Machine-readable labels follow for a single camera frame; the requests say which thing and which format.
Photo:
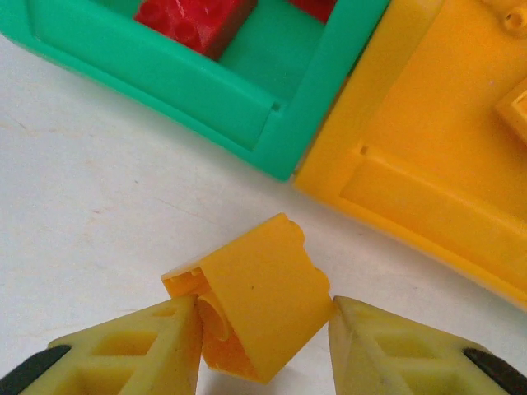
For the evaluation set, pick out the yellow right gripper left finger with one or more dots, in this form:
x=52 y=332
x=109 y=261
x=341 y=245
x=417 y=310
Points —
x=123 y=366

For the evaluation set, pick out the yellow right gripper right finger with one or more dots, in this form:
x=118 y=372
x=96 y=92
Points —
x=391 y=366

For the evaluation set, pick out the yellow sloped lego brick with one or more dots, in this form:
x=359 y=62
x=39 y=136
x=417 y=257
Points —
x=267 y=296

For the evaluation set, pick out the red curved lego brick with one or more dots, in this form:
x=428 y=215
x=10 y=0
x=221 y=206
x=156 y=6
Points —
x=193 y=20

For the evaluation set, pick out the red long lego brick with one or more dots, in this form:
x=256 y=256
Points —
x=311 y=8

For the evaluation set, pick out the yellow plastic container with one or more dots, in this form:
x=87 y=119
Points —
x=411 y=123

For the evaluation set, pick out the green plastic container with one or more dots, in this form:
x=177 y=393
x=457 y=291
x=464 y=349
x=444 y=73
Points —
x=164 y=78

